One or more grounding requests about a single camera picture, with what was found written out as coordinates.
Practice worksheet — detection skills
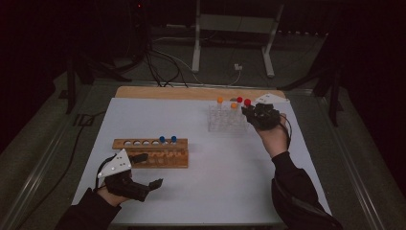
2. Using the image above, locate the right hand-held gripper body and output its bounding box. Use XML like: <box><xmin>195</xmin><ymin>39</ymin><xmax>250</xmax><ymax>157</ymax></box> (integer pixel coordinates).
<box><xmin>244</xmin><ymin>93</ymin><xmax>290</xmax><ymax>130</ymax></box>

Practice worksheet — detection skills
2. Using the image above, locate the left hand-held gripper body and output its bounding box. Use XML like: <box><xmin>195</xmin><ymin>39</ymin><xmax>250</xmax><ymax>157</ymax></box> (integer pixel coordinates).
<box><xmin>97</xmin><ymin>149</ymin><xmax>151</xmax><ymax>203</ymax></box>

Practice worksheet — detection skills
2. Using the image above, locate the wooden test tube rack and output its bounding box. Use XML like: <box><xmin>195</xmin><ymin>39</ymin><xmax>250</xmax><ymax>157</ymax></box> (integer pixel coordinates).
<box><xmin>112</xmin><ymin>138</ymin><xmax>190</xmax><ymax>170</ymax></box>

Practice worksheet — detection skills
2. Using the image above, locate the orange-capped test tube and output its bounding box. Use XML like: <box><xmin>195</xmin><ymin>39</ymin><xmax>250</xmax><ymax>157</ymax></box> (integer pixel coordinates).
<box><xmin>216</xmin><ymin>97</ymin><xmax>224</xmax><ymax>121</ymax></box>
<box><xmin>230</xmin><ymin>102</ymin><xmax>238</xmax><ymax>126</ymax></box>

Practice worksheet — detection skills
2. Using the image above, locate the clear plastic test tube rack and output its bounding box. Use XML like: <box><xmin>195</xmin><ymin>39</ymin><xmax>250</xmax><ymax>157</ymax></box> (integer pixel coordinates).
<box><xmin>208</xmin><ymin>103</ymin><xmax>251</xmax><ymax>133</ymax></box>

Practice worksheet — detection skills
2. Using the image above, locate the person's left hand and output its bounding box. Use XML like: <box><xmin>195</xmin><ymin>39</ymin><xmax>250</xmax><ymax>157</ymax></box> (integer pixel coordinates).
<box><xmin>96</xmin><ymin>186</ymin><xmax>128</xmax><ymax>208</ymax></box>

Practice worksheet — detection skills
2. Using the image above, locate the person's right hand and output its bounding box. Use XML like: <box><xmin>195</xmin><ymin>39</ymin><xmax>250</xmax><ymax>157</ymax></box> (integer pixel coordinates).
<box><xmin>255</xmin><ymin>112</ymin><xmax>290</xmax><ymax>159</ymax></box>

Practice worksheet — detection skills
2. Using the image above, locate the white table mat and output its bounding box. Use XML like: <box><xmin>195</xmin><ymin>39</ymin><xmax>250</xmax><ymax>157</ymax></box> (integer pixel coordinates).
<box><xmin>71</xmin><ymin>97</ymin><xmax>333</xmax><ymax>225</ymax></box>

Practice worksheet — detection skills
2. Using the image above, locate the black tripod stand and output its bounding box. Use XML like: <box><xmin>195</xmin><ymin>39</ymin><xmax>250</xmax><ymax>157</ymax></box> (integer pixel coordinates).
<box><xmin>58</xmin><ymin>52</ymin><xmax>132</xmax><ymax>115</ymax></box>
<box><xmin>277</xmin><ymin>32</ymin><xmax>345</xmax><ymax>127</ymax></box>

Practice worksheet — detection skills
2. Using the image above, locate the grey metal stand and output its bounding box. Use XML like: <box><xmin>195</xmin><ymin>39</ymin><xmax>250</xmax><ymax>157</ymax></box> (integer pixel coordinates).
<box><xmin>191</xmin><ymin>0</ymin><xmax>285</xmax><ymax>79</ymax></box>

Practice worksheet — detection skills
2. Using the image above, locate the right hand-held gripper cable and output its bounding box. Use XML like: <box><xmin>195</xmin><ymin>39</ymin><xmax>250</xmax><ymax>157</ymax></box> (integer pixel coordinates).
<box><xmin>279</xmin><ymin>113</ymin><xmax>293</xmax><ymax>150</ymax></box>

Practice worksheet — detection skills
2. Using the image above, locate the white cable with plug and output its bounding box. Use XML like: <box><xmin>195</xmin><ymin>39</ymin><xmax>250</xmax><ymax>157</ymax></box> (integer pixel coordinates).
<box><xmin>152</xmin><ymin>36</ymin><xmax>244</xmax><ymax>87</ymax></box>

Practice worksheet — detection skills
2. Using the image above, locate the metal floor rail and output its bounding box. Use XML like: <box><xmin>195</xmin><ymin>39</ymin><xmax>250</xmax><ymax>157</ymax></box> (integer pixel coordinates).
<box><xmin>0</xmin><ymin>85</ymin><xmax>97</xmax><ymax>230</ymax></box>
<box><xmin>314</xmin><ymin>94</ymin><xmax>387</xmax><ymax>230</ymax></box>
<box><xmin>92</xmin><ymin>79</ymin><xmax>315</xmax><ymax>95</ymax></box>

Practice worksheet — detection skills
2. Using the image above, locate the bundle of black cables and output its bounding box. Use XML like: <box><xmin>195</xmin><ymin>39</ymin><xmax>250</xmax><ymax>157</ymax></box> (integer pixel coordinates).
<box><xmin>142</xmin><ymin>37</ymin><xmax>190</xmax><ymax>89</ymax></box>

